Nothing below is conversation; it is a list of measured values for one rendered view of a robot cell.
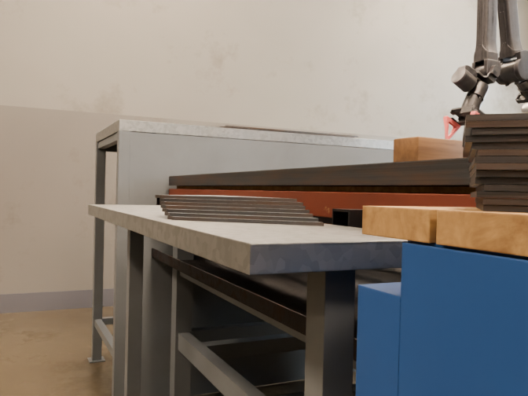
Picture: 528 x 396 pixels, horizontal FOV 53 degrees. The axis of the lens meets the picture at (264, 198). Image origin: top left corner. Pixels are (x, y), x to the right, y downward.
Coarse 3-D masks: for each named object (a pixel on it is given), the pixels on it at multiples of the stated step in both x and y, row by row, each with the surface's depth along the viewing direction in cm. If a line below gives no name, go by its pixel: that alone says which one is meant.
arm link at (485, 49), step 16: (480, 0) 177; (496, 0) 176; (480, 16) 176; (496, 16) 176; (480, 32) 176; (496, 32) 176; (480, 48) 176; (496, 48) 176; (480, 64) 179; (496, 64) 175
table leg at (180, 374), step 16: (176, 256) 190; (192, 256) 191; (176, 272) 190; (176, 288) 189; (176, 304) 189; (176, 320) 189; (176, 336) 189; (176, 352) 190; (176, 368) 190; (176, 384) 190
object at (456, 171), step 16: (432, 160) 74; (448, 160) 71; (464, 160) 69; (176, 176) 189; (192, 176) 172; (208, 176) 158; (224, 176) 146; (240, 176) 136; (256, 176) 127; (272, 176) 119; (288, 176) 112; (304, 176) 106; (320, 176) 101; (336, 176) 96; (352, 176) 91; (368, 176) 87; (384, 176) 83; (400, 176) 80; (416, 176) 77; (432, 176) 74; (448, 176) 71; (464, 176) 69
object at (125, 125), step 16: (112, 128) 206; (128, 128) 194; (144, 128) 197; (160, 128) 199; (176, 128) 202; (192, 128) 205; (208, 128) 208; (224, 128) 210; (320, 144) 229; (336, 144) 233; (352, 144) 236; (368, 144) 240; (384, 144) 244
